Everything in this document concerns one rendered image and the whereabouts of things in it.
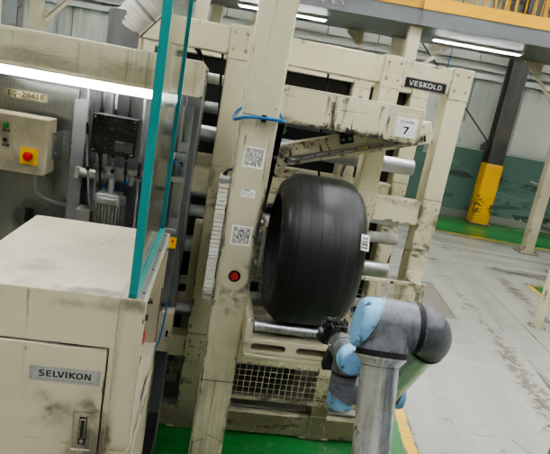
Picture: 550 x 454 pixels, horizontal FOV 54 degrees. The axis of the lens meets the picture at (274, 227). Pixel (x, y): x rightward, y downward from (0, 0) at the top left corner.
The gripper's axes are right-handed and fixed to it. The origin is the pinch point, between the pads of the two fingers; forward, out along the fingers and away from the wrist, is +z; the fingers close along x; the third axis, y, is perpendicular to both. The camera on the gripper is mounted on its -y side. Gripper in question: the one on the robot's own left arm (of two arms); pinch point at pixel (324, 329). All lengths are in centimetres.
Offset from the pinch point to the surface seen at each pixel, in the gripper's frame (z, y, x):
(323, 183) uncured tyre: 20, 48, 5
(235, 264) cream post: 23.5, 13.4, 31.7
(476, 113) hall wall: 859, 215, -456
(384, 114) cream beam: 42, 79, -20
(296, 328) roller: 18.7, -6.6, 5.8
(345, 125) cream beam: 43, 72, -5
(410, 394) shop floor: 152, -83, -106
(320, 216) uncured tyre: 6.6, 37.1, 6.8
